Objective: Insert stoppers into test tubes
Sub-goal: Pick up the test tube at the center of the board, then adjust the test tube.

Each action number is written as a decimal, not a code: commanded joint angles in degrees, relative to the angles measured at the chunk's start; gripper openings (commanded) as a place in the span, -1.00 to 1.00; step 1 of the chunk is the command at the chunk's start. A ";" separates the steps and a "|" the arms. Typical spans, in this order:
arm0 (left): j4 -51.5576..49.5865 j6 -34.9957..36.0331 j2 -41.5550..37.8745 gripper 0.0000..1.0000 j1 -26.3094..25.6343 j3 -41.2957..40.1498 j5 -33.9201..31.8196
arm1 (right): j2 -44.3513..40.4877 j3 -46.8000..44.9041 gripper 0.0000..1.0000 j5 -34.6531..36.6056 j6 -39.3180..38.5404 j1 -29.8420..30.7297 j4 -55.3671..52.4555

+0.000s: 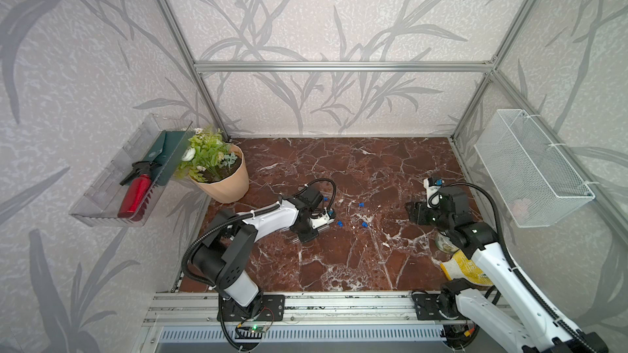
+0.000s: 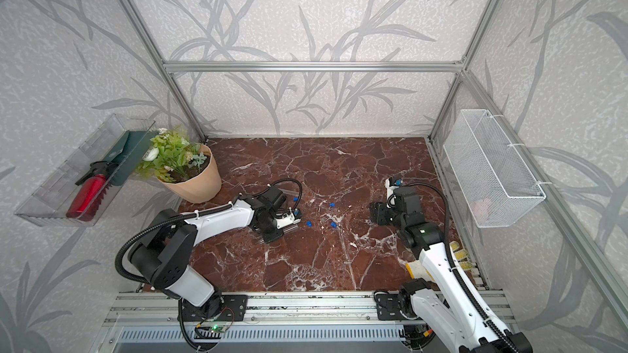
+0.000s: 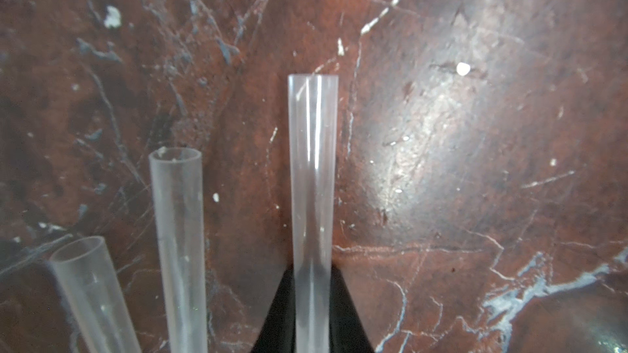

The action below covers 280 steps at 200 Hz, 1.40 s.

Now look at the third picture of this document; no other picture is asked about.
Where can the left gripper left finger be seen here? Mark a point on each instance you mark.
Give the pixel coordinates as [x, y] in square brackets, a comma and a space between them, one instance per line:
[278, 332]

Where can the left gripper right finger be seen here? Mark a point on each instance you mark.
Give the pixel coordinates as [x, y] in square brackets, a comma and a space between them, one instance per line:
[347, 334]

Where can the clear test tube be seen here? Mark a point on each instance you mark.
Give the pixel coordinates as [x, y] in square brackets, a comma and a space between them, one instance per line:
[313, 112]
[88, 280]
[177, 188]

